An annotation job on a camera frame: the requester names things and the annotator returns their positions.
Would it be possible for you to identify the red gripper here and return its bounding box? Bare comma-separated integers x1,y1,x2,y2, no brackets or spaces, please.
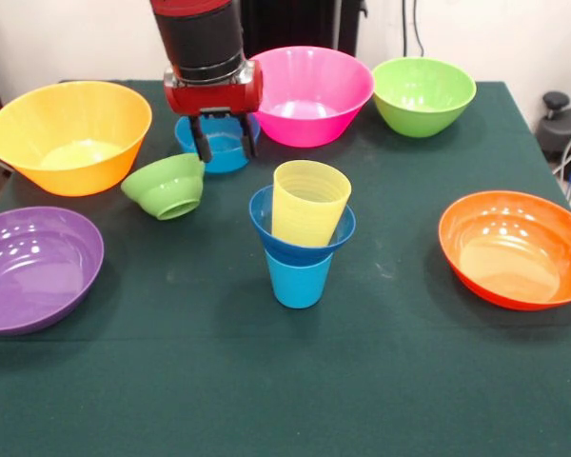
163,60,265,164

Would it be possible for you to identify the small green plastic bowl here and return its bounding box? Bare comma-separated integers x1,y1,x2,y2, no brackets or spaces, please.
120,152,207,222

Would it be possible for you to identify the translucent yellow plastic cup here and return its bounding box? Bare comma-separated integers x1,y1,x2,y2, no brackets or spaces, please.
270,160,353,248

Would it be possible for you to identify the light blue plastic cup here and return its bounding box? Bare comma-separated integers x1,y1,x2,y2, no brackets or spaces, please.
265,248,335,310

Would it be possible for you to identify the large green plastic bowl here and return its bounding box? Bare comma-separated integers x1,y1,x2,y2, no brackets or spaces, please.
371,56,478,139

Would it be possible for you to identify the translucent light blue bowl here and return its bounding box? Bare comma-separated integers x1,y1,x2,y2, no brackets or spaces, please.
173,112,262,174

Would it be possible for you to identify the large pink plastic bowl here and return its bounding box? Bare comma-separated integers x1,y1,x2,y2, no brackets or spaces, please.
247,46,376,149

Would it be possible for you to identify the large yellow plastic bowl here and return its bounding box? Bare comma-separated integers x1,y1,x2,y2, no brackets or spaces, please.
0,80,154,198

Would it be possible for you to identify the shallow purple plastic bowl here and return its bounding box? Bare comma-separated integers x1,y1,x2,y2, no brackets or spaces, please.
0,206,105,336

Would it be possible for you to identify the dark green tablecloth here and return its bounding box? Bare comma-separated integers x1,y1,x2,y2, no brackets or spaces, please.
0,79,571,457

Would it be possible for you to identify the shallow orange plastic bowl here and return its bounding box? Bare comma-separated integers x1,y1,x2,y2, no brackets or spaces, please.
438,190,571,312

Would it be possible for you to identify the black knob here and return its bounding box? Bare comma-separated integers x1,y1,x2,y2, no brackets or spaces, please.
541,91,571,120

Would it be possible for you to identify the black round base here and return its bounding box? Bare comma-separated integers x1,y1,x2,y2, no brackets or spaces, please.
537,105,571,168

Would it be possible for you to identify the black wall cable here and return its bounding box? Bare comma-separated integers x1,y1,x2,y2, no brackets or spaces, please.
411,0,426,61
395,0,413,62

